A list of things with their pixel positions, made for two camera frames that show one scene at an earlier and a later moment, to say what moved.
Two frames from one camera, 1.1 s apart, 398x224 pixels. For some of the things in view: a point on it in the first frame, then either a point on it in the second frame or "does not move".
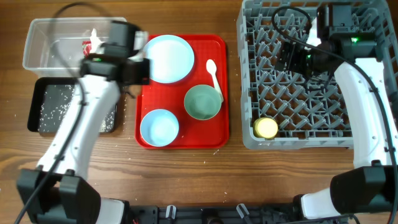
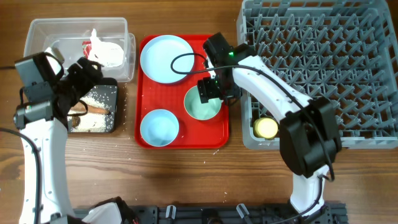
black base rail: x=272 y=214 does not move
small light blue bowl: x=159 y=127 does not move
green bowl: x=203 y=102 does not move
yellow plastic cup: x=265 y=127 does not move
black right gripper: x=296 y=51 → x=206 y=90
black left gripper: x=146 y=80 → x=85 y=81
